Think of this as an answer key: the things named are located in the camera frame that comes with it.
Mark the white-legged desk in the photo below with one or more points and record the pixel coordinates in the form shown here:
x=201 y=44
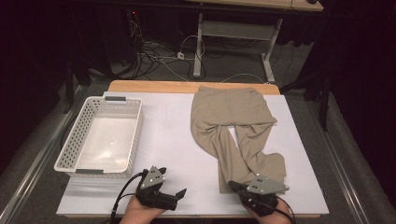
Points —
x=236 y=30

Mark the black stand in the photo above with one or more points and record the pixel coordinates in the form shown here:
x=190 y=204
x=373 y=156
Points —
x=325 y=102
x=67 y=93

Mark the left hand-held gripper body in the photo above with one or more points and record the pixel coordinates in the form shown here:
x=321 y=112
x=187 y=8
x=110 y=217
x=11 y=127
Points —
x=154 y=194

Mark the person's left hand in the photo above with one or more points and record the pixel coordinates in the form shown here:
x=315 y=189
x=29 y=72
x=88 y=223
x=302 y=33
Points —
x=137 y=214

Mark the black computer mouse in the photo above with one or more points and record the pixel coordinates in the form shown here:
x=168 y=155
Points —
x=312 y=1

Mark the white table cover board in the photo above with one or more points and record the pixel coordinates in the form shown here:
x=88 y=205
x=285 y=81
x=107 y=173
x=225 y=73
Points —
x=168 y=130

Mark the wooden table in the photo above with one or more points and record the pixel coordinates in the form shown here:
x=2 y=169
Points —
x=149 y=86

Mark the white perforated plastic basket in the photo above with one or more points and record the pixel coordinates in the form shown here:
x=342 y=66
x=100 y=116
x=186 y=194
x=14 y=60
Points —
x=106 y=143

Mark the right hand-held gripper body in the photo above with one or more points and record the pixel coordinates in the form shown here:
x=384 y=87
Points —
x=264 y=186

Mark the beige pants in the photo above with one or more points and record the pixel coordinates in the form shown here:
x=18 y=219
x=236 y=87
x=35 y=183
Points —
x=224 y=109

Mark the person's right hand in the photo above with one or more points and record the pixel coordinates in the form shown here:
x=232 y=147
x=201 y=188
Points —
x=277 y=219

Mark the metal floor rail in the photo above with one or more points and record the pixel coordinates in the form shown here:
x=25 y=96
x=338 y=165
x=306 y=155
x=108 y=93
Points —
x=339 y=174
x=31 y=168

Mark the black computer tower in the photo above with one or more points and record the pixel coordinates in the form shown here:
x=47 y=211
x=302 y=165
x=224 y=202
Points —
x=124 y=37

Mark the white power adapter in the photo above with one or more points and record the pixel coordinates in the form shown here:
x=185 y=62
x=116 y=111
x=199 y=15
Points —
x=181 y=56

